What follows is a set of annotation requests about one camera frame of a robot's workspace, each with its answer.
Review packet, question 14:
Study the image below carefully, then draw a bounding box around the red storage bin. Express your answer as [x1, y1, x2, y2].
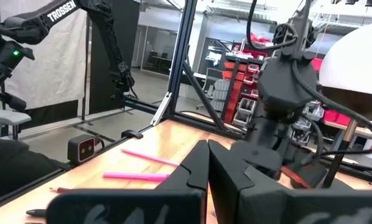
[322, 108, 352, 127]

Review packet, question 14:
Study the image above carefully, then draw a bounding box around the shelf rack with red bins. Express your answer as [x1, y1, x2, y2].
[218, 46, 269, 128]

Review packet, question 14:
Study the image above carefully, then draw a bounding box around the brass and black lamp pole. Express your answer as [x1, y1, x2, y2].
[322, 119, 360, 189]

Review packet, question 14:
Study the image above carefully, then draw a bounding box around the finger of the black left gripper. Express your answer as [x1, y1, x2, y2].
[231, 140, 283, 180]
[285, 160, 327, 189]

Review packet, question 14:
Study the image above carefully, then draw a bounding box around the black leader arm handle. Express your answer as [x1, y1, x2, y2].
[0, 26, 36, 111]

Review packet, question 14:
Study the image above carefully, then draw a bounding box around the grey chair armrest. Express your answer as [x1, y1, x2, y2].
[0, 107, 32, 139]

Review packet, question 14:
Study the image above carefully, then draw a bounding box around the pink pencil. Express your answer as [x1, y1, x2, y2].
[120, 148, 180, 168]

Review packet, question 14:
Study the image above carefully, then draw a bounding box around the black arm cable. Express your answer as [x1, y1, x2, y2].
[291, 60, 372, 156]
[246, 0, 299, 51]

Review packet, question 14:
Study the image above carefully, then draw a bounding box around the white and black globe lamp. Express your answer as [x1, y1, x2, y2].
[318, 21, 372, 122]

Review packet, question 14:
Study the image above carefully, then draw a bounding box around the dark vertical frame post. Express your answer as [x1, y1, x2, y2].
[166, 0, 199, 121]

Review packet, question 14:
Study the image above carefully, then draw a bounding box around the white backdrop cloth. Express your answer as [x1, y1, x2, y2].
[0, 0, 88, 110]

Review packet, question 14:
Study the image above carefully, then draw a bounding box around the black table clamp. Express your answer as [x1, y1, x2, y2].
[120, 129, 144, 140]

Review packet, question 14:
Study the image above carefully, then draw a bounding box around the dark diagonal frame strut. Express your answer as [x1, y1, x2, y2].
[182, 62, 229, 131]

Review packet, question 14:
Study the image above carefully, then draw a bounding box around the person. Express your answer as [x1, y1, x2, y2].
[0, 136, 70, 205]

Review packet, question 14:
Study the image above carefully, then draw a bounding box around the black table edge rail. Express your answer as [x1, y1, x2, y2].
[0, 124, 156, 214]

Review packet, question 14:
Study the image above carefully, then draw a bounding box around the black pen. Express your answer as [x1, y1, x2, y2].
[26, 208, 49, 218]

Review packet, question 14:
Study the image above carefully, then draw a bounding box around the dark frame base rail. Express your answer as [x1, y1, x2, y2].
[111, 93, 246, 141]

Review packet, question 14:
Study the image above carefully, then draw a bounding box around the black table-level camera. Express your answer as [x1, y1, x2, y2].
[67, 134, 97, 166]

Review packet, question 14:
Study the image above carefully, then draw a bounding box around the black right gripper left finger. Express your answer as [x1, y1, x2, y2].
[156, 139, 210, 224]

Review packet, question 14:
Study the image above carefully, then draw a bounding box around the silver corner bracket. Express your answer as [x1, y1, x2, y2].
[150, 91, 174, 127]

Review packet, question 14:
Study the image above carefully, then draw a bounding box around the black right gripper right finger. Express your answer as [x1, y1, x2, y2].
[207, 139, 289, 224]

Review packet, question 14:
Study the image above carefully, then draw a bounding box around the black backdrop panel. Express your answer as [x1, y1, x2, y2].
[88, 0, 141, 114]

